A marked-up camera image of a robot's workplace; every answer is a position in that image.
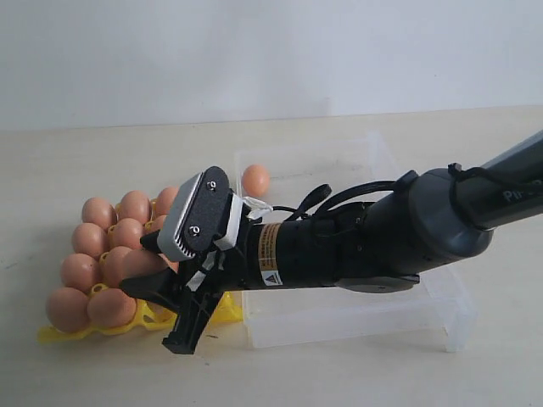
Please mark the brown egg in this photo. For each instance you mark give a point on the brown egg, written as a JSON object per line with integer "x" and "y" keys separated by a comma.
{"x": 164, "y": 200}
{"x": 90, "y": 239}
{"x": 66, "y": 309}
{"x": 100, "y": 212}
{"x": 126, "y": 233}
{"x": 111, "y": 265}
{"x": 256, "y": 180}
{"x": 158, "y": 223}
{"x": 135, "y": 205}
{"x": 80, "y": 271}
{"x": 143, "y": 262}
{"x": 111, "y": 308}

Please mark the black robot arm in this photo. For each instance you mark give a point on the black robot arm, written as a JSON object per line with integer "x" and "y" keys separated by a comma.
{"x": 377, "y": 237}

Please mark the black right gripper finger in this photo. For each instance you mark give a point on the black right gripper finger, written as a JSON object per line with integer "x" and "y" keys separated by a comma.
{"x": 165, "y": 288}

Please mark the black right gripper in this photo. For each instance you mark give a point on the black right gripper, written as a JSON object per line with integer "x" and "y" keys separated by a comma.
{"x": 324, "y": 251}

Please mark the yellow plastic egg tray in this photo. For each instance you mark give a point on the yellow plastic egg tray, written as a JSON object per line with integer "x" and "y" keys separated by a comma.
{"x": 150, "y": 317}

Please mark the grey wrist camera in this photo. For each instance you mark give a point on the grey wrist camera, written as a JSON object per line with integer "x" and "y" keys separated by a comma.
{"x": 197, "y": 215}

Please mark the clear plastic container box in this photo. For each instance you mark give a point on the clear plastic container box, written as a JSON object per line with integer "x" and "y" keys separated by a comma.
{"x": 286, "y": 317}

